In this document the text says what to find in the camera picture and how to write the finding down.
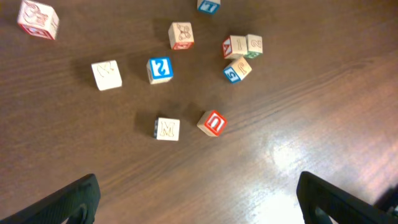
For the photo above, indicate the wooden block letter J blue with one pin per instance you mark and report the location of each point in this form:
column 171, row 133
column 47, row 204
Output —
column 237, row 70

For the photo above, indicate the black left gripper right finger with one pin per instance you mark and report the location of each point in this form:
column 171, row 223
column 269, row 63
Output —
column 322, row 202

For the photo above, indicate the wooden block dove picture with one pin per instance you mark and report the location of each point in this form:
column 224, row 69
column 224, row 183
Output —
column 107, row 75

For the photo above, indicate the wooden block red far corner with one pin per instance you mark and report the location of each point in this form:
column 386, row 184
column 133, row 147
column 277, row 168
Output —
column 38, row 19

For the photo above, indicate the wooden block green yellow sides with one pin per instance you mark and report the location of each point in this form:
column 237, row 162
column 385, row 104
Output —
column 254, row 46

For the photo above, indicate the wooden block butterfly picture red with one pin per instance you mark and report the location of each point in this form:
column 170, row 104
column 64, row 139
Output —
column 181, row 35

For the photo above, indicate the wooden block blue top far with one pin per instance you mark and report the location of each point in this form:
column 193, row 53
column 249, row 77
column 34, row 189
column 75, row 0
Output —
column 208, row 6

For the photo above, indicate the wooden block letter M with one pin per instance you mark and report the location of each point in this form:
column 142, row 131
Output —
column 167, row 129

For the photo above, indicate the wooden block red letter U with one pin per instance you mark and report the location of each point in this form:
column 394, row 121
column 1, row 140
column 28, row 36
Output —
column 212, row 123

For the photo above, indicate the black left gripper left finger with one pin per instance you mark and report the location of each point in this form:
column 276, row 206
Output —
column 75, row 203

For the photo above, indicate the wooden block number 1 red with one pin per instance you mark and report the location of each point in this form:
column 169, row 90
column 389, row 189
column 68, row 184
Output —
column 234, row 47

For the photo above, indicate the wooden block blue number 2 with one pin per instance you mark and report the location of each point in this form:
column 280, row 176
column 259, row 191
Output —
column 159, row 70

